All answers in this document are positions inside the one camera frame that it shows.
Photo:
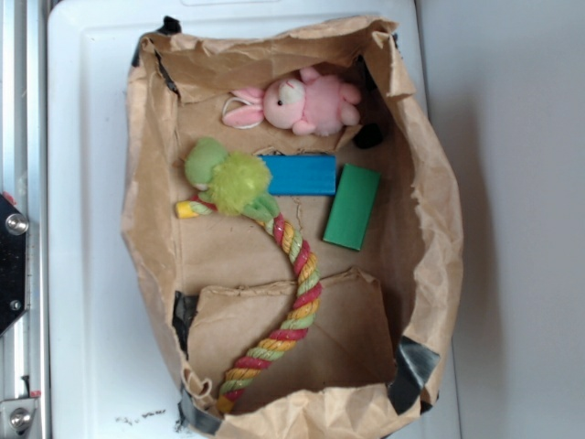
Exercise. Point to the green rectangular block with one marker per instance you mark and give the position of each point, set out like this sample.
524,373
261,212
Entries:
350,213

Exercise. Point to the blue rectangular block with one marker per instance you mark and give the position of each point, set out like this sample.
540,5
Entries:
301,175

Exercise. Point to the small black object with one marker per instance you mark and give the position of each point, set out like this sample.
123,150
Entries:
369,136

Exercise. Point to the pink plush bunny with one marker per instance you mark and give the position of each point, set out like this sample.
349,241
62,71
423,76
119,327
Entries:
312,104

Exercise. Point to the brown paper bag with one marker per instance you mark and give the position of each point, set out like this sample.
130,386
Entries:
373,360

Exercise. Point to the white plastic tray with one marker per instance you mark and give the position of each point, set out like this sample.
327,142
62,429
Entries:
108,377

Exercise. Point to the green plush rope toy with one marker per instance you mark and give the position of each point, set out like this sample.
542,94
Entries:
236,184

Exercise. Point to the metal frame rail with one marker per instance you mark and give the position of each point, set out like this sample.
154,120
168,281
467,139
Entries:
25,390

